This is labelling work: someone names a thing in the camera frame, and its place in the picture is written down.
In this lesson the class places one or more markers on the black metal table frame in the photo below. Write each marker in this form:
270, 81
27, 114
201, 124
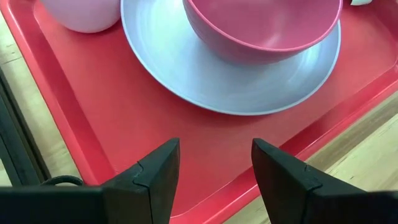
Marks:
18, 140

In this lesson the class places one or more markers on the light pink plastic mug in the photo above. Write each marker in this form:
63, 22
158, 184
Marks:
84, 15

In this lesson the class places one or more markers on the pink plastic bowl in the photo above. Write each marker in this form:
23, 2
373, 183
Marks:
264, 28

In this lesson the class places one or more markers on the beige cloth napkin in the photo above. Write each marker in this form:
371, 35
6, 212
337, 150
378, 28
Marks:
360, 2

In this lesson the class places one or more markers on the lilac plastic plate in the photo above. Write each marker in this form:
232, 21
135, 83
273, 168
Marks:
186, 77

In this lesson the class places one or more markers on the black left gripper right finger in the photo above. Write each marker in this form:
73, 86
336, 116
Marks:
286, 193

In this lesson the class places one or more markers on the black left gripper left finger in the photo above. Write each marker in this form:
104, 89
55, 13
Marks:
140, 199

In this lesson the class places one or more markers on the red plastic tray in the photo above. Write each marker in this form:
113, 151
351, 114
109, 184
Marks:
124, 124

